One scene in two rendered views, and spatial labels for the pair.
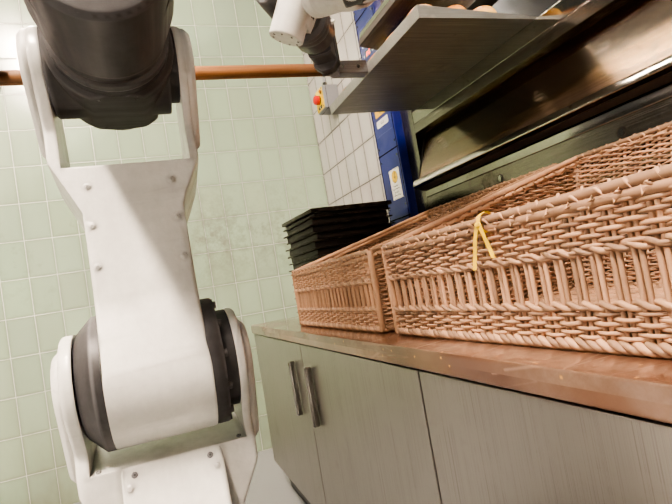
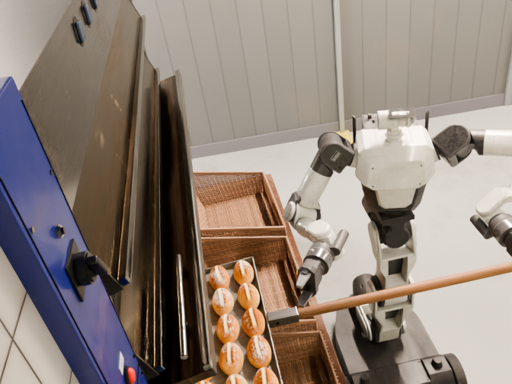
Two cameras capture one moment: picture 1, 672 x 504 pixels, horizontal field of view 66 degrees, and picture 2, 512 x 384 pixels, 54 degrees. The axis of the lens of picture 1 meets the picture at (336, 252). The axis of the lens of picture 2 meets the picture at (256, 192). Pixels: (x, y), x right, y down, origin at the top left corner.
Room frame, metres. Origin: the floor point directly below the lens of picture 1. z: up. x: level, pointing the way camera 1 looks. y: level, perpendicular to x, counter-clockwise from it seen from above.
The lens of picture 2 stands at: (2.21, 0.16, 2.34)
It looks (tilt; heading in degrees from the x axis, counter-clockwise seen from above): 35 degrees down; 196
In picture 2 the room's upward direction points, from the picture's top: 10 degrees counter-clockwise
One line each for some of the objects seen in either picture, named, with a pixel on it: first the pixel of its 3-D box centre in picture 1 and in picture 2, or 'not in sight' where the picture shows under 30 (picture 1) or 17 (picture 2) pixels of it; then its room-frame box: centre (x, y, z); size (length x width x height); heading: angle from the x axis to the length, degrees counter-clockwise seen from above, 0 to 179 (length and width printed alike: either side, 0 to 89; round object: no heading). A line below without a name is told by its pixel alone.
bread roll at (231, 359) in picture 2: not in sight; (230, 356); (1.41, -0.23, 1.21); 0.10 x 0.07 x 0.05; 17
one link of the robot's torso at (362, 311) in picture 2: not in sight; (380, 318); (0.47, 0.18, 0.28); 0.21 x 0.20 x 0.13; 20
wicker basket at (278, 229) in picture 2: not in sight; (232, 208); (0.13, -0.61, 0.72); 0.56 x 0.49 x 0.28; 22
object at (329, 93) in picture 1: (327, 100); not in sight; (2.20, -0.07, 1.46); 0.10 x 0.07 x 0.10; 20
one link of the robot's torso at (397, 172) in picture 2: not in sight; (391, 161); (0.54, 0.21, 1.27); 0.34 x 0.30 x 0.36; 95
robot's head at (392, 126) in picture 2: not in sight; (392, 122); (0.60, 0.21, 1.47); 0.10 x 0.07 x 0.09; 95
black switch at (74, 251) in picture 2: not in sight; (84, 254); (1.78, -0.22, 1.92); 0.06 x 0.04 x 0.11; 20
